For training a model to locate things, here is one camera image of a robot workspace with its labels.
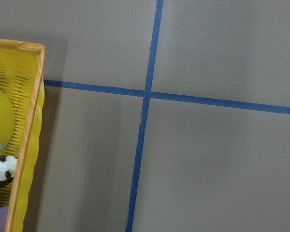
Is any yellow tape roll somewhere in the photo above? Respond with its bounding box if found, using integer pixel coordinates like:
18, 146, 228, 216
0, 91, 15, 151

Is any yellow plastic basket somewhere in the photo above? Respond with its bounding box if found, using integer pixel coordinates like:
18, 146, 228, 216
0, 39, 45, 232

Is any panda figurine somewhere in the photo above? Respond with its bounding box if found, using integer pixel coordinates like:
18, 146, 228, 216
0, 155, 18, 189

